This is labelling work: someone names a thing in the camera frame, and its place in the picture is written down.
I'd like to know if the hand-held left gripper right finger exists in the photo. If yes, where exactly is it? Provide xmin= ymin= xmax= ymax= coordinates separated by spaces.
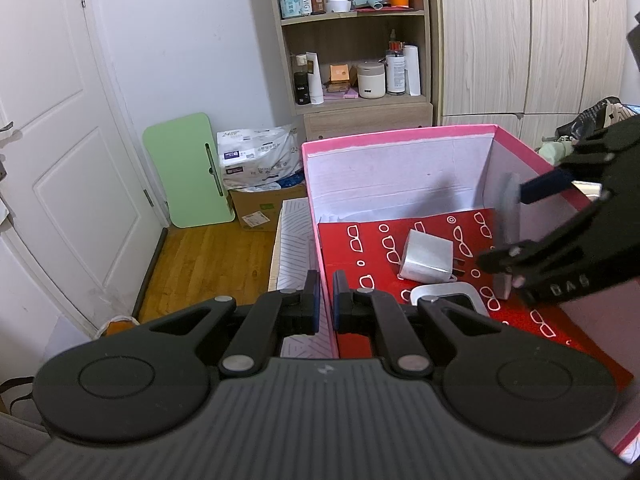
xmin=333 ymin=270 xmax=501 ymax=379

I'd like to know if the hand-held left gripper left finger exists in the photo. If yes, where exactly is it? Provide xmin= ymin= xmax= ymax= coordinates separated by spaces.
xmin=150 ymin=270 xmax=322 ymax=379

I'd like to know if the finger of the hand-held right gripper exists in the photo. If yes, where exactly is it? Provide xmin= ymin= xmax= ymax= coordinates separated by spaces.
xmin=520 ymin=117 xmax=640 ymax=206
xmin=477 ymin=191 xmax=615 ymax=306

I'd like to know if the grey device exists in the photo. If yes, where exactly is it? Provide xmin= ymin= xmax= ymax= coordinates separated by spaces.
xmin=492 ymin=172 xmax=523 ymax=301

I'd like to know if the white device with black panel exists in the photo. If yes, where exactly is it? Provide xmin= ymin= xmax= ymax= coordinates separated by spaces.
xmin=410 ymin=282 xmax=490 ymax=317

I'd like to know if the pink cardboard box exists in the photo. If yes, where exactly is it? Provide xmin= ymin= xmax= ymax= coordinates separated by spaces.
xmin=301 ymin=122 xmax=640 ymax=461

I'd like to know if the red printed paper lining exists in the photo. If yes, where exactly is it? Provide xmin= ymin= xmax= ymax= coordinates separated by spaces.
xmin=318 ymin=208 xmax=633 ymax=391

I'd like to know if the white charger cube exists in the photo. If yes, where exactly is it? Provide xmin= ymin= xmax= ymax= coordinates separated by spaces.
xmin=398 ymin=230 xmax=458 ymax=283

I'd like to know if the pile of clothes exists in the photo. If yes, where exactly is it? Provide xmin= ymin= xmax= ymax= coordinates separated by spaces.
xmin=537 ymin=96 xmax=640 ymax=166

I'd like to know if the brown cardboard box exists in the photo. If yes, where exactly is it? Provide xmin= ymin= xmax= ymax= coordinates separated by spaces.
xmin=227 ymin=182 xmax=308 ymax=232

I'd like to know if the wooden wardrobe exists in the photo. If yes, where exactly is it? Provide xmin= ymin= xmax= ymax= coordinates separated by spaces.
xmin=432 ymin=0 xmax=640 ymax=148

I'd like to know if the tissue paper pack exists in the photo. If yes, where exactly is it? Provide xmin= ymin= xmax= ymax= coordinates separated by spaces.
xmin=216 ymin=124 xmax=307 ymax=192

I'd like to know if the dark door draft strip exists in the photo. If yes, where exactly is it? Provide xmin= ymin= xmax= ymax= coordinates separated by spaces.
xmin=132 ymin=227 xmax=168 ymax=318

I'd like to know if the white paper roll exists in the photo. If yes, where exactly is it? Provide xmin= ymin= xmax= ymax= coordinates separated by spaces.
xmin=404 ymin=45 xmax=422 ymax=97

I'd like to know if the green folding board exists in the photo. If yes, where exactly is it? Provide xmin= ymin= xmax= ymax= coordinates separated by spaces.
xmin=142 ymin=112 xmax=236 ymax=229

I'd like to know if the wooden bookshelf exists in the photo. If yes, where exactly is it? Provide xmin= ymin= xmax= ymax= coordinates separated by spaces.
xmin=265 ymin=0 xmax=435 ymax=142

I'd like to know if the white round jar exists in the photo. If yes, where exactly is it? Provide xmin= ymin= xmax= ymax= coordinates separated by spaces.
xmin=356 ymin=61 xmax=387 ymax=100

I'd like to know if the black bottle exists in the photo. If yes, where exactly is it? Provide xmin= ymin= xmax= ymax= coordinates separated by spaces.
xmin=293 ymin=71 xmax=311 ymax=106

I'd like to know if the white tube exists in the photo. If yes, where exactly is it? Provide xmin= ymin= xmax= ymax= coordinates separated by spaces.
xmin=306 ymin=51 xmax=325 ymax=105

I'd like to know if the white door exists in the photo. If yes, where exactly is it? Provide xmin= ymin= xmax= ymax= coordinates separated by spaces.
xmin=0 ymin=0 xmax=171 ymax=341

